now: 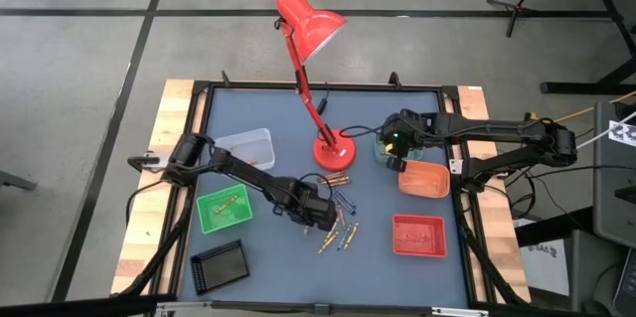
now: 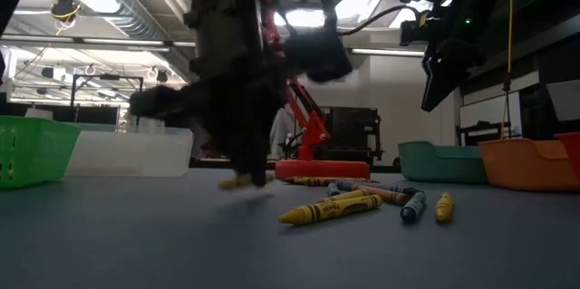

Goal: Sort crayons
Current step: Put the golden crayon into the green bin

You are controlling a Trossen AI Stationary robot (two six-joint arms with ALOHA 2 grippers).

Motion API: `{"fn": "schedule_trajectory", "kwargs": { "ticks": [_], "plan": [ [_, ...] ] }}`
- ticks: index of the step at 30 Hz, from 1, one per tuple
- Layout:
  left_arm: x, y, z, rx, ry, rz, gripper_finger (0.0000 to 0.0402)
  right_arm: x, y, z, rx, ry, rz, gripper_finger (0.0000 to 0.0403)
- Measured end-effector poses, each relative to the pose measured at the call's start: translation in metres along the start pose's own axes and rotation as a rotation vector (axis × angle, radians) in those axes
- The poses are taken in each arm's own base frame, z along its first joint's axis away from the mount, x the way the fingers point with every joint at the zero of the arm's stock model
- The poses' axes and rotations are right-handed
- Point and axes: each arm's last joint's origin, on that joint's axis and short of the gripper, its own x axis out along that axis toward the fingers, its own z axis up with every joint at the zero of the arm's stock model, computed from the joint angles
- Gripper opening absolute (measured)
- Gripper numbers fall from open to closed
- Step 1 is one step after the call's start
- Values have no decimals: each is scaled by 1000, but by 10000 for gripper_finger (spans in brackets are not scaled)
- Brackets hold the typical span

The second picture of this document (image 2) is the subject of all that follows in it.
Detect grey-blue table mat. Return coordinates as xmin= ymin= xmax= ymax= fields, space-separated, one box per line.
xmin=0 ymin=169 xmax=580 ymax=289

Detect black equipment rack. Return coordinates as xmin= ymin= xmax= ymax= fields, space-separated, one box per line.
xmin=324 ymin=106 xmax=384 ymax=163

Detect orange plastic bin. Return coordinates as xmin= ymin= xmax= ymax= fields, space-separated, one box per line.
xmin=478 ymin=137 xmax=580 ymax=193

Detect clear plastic bin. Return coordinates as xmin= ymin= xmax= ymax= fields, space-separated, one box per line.
xmin=65 ymin=126 xmax=195 ymax=178

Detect silver ventilation duct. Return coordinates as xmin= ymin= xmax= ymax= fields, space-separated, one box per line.
xmin=38 ymin=0 xmax=196 ymax=82

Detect black ceiling cable reel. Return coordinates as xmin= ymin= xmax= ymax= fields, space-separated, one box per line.
xmin=50 ymin=0 xmax=82 ymax=23

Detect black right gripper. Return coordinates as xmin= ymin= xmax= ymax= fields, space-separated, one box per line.
xmin=401 ymin=0 xmax=488 ymax=112

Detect teal plastic bin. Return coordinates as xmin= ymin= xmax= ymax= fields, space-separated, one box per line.
xmin=397 ymin=140 xmax=488 ymax=185

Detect red plastic basket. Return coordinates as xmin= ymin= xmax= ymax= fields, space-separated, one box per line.
xmin=554 ymin=131 xmax=580 ymax=169

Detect yellow hanging cord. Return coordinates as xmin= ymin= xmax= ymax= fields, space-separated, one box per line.
xmin=500 ymin=0 xmax=516 ymax=140

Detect red desk lamp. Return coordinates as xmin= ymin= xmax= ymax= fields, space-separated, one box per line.
xmin=256 ymin=0 xmax=372 ymax=181

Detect green plastic basket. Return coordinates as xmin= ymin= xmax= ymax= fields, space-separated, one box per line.
xmin=0 ymin=115 xmax=83 ymax=190

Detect brown crayon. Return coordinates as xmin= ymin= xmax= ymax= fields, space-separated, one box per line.
xmin=283 ymin=176 xmax=336 ymax=183
xmin=294 ymin=177 xmax=378 ymax=188

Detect orange crayon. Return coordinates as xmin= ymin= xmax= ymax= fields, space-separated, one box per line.
xmin=352 ymin=184 xmax=411 ymax=207

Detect black gantry frame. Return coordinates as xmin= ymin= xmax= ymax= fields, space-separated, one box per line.
xmin=70 ymin=73 xmax=145 ymax=120

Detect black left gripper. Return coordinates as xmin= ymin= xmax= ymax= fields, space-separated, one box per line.
xmin=129 ymin=7 xmax=282 ymax=187

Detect white board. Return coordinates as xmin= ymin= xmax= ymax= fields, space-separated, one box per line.
xmin=458 ymin=92 xmax=522 ymax=130

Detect ceiling light tube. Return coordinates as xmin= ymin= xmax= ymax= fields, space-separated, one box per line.
xmin=348 ymin=47 xmax=427 ymax=58

